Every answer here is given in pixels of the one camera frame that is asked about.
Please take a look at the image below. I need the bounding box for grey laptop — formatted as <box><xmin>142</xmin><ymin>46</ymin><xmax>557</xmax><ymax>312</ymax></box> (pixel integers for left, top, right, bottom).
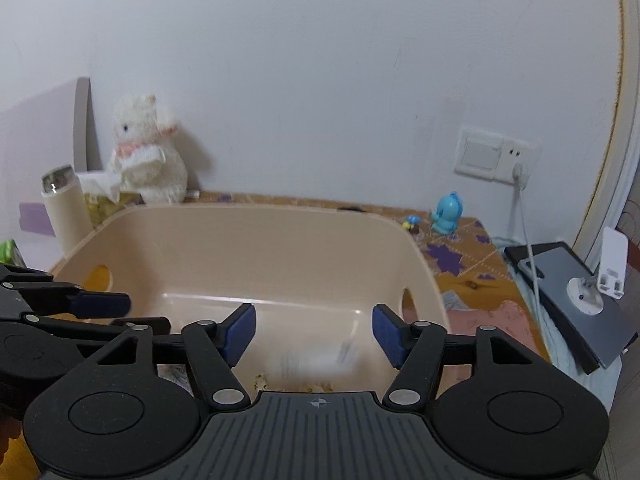
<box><xmin>503</xmin><ymin>241</ymin><xmax>640</xmax><ymax>374</ymax></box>

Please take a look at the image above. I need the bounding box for white plush toy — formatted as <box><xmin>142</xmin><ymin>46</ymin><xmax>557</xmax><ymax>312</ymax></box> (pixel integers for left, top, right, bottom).
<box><xmin>105</xmin><ymin>92</ymin><xmax>189</xmax><ymax>205</ymax></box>

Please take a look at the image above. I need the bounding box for blue toy figure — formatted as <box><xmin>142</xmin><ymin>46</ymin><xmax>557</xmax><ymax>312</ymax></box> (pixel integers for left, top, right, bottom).
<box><xmin>430</xmin><ymin>191</ymin><xmax>464</xmax><ymax>236</ymax></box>

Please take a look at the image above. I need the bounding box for cream door frame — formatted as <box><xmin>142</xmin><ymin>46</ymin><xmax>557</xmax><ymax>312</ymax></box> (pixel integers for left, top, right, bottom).
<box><xmin>570</xmin><ymin>0</ymin><xmax>640</xmax><ymax>273</ymax></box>

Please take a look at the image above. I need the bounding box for beige plastic storage bin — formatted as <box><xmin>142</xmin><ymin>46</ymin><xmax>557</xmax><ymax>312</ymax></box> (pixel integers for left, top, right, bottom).
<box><xmin>50</xmin><ymin>203</ymin><xmax>454</xmax><ymax>397</ymax></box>

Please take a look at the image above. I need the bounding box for pale pink board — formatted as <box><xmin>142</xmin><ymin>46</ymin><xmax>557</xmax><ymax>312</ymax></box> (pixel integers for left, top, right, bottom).
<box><xmin>0</xmin><ymin>77</ymin><xmax>97</xmax><ymax>253</ymax></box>

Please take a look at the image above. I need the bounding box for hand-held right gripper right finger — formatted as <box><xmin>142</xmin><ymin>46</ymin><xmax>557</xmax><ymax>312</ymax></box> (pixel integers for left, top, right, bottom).
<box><xmin>371</xmin><ymin>304</ymin><xmax>542</xmax><ymax>407</ymax></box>

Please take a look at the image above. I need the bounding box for white phone stand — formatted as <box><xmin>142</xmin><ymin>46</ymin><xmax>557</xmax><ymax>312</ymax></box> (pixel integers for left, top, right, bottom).
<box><xmin>566</xmin><ymin>226</ymin><xmax>630</xmax><ymax>316</ymax></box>

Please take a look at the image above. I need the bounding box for tissue pack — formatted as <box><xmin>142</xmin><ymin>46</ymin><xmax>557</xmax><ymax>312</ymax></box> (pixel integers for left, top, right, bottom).
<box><xmin>74</xmin><ymin>170</ymin><xmax>143</xmax><ymax>229</ymax></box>

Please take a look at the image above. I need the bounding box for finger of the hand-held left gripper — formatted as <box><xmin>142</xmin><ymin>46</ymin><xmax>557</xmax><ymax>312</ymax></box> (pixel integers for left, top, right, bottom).
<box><xmin>22</xmin><ymin>312</ymin><xmax>172</xmax><ymax>345</ymax></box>
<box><xmin>0</xmin><ymin>280</ymin><xmax>132</xmax><ymax>321</ymax></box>

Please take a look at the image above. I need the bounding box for green packet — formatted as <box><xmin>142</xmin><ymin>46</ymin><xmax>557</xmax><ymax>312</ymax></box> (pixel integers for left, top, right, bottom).
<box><xmin>0</xmin><ymin>239</ymin><xmax>27</xmax><ymax>267</ymax></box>

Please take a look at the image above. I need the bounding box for white wall switch socket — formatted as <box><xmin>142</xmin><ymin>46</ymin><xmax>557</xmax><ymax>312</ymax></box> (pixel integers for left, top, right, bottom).
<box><xmin>453</xmin><ymin>124</ymin><xmax>544</xmax><ymax>184</ymax></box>

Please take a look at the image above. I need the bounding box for beige thermos bottle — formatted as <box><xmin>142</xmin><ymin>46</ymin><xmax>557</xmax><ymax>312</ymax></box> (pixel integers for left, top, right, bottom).
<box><xmin>40</xmin><ymin>164</ymin><xmax>94</xmax><ymax>257</ymax></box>

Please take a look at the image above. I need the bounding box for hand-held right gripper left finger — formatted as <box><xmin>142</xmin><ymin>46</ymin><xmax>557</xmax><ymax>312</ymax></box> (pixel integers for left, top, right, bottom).
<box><xmin>94</xmin><ymin>303</ymin><xmax>257</xmax><ymax>407</ymax></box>

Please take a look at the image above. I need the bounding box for white cable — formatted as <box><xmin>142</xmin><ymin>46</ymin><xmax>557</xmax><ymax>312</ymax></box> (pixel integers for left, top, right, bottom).
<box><xmin>492</xmin><ymin>187</ymin><xmax>547</xmax><ymax>312</ymax></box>

